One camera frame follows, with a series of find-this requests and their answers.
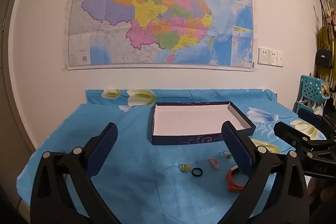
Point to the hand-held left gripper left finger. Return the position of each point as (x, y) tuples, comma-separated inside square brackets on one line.
[(103, 145)]

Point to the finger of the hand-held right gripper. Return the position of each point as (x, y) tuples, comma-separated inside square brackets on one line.
[(309, 114), (288, 133)]

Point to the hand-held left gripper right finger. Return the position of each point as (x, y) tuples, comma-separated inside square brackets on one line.
[(237, 145)]

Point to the orange smart watch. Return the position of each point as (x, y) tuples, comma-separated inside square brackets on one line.
[(232, 182)]

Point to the dark blue cardboard box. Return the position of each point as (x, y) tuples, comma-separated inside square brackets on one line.
[(194, 119)]

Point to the blue plastic basket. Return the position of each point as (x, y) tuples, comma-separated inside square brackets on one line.
[(312, 88), (300, 106)]

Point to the black handbag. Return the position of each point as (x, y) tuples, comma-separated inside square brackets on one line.
[(323, 58)]

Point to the blue floral tablecloth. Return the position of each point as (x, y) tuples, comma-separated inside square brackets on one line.
[(147, 187)]

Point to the yellow-green coat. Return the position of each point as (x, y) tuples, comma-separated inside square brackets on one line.
[(325, 33)]

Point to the small plush doll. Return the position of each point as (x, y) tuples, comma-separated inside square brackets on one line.
[(332, 22)]

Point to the white coat rack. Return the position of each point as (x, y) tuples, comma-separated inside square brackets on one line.
[(323, 7)]

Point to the white wall socket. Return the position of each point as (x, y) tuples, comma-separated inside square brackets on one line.
[(280, 58), (273, 57), (263, 55)]

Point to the colourful wall map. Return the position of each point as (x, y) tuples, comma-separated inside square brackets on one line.
[(162, 11)]

